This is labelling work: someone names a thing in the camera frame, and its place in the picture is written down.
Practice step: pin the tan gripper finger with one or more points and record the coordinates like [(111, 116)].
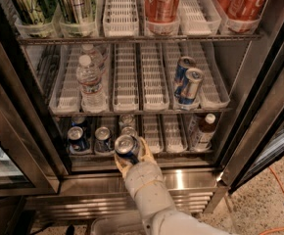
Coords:
[(145, 154), (123, 165)]

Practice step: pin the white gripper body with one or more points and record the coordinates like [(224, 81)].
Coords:
[(143, 177)]

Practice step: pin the pepsi can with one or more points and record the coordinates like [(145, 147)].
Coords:
[(103, 140), (83, 123), (127, 147), (78, 139)]

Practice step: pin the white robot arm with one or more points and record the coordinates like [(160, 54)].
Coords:
[(146, 185)]

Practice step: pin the front silver soda can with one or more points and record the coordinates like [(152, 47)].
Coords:
[(128, 130)]

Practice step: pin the silver soda can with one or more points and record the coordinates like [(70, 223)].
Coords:
[(128, 130), (127, 120)]

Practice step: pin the rear silver soda can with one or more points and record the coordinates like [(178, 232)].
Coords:
[(127, 120)]

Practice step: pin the front red bull can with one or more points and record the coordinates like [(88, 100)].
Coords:
[(190, 86)]

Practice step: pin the red bull can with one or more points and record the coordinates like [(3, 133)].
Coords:
[(190, 86), (183, 64)]

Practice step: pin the rear red bull can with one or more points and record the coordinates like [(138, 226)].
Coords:
[(183, 64)]

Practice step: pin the stainless steel fridge cabinet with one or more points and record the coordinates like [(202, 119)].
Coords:
[(43, 79)]

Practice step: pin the left glass fridge door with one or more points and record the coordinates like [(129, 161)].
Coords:
[(24, 171)]

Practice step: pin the right open fridge door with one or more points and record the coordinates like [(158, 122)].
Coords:
[(253, 133)]

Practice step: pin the red coke can centre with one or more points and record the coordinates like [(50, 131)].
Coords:
[(161, 11)]

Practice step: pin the green can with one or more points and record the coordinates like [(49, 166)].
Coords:
[(35, 12), (77, 11)]

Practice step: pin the green can far left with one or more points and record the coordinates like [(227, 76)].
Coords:
[(35, 12)]

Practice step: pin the brown tea bottle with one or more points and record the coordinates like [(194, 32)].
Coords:
[(204, 132)]

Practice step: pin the front water bottle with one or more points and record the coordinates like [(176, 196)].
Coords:
[(89, 78)]

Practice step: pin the water bottle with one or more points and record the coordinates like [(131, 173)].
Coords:
[(94, 54), (89, 78)]

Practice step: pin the empty white tray middle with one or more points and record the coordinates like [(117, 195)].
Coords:
[(125, 98)]

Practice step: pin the empty white tray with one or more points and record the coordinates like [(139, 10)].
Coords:
[(121, 18), (125, 98)]

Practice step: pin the rear water bottle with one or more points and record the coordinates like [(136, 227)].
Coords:
[(94, 54)]

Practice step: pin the empty white tray top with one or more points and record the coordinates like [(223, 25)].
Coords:
[(121, 18)]

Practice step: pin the middle wire shelf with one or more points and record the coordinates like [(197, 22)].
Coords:
[(140, 112)]

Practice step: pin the wire shelf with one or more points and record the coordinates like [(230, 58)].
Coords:
[(140, 112), (138, 39)]

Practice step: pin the top wire shelf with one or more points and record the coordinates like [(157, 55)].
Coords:
[(138, 39)]

